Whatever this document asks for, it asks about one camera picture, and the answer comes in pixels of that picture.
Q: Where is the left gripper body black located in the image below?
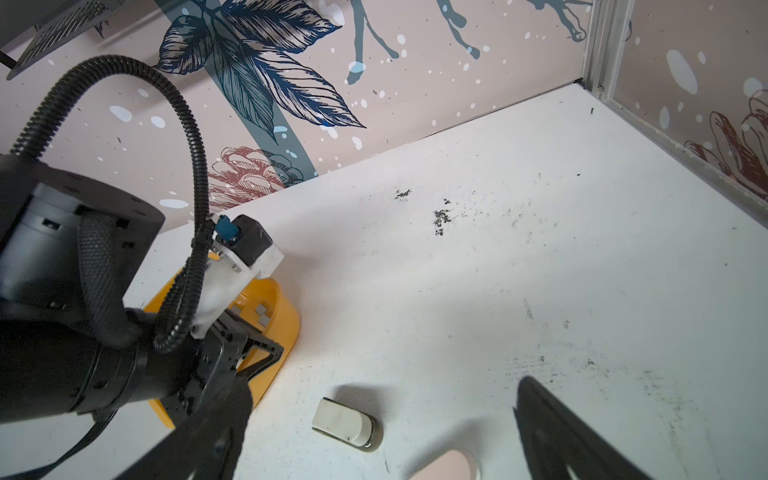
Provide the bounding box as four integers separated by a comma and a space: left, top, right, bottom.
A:
161, 309, 284, 429

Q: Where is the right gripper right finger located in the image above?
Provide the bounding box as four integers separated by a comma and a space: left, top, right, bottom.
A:
514, 376, 648, 479

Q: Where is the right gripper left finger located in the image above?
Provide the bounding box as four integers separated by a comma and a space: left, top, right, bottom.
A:
118, 378, 253, 479

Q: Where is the yellow plastic tray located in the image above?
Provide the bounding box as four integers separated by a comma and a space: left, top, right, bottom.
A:
149, 247, 300, 428

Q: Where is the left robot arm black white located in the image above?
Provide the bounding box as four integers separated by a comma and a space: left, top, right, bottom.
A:
1, 155, 296, 427

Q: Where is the black corrugated cable hose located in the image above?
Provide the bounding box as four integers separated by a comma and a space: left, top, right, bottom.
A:
8, 55, 211, 355

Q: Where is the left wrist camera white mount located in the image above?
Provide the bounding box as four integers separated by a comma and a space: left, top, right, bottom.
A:
190, 215, 284, 340

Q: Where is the black wall basket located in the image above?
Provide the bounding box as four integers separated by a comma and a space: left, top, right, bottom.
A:
1, 0, 131, 80

